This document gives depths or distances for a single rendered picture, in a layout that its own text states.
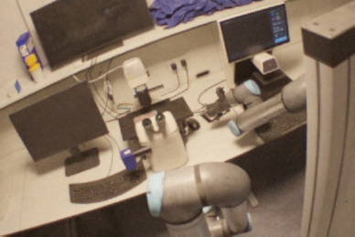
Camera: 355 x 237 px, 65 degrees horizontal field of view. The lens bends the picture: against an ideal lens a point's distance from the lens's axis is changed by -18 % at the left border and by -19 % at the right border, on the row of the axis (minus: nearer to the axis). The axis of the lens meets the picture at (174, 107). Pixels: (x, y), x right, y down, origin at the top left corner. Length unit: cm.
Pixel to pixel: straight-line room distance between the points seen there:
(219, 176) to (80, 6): 147
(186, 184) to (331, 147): 40
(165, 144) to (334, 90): 129
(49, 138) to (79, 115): 24
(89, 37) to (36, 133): 66
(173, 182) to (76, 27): 141
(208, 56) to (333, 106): 198
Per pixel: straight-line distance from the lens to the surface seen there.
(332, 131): 49
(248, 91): 168
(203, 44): 234
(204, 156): 178
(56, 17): 202
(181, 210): 82
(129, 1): 201
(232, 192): 81
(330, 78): 43
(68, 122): 185
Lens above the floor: 195
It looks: 33 degrees down
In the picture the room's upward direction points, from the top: 18 degrees counter-clockwise
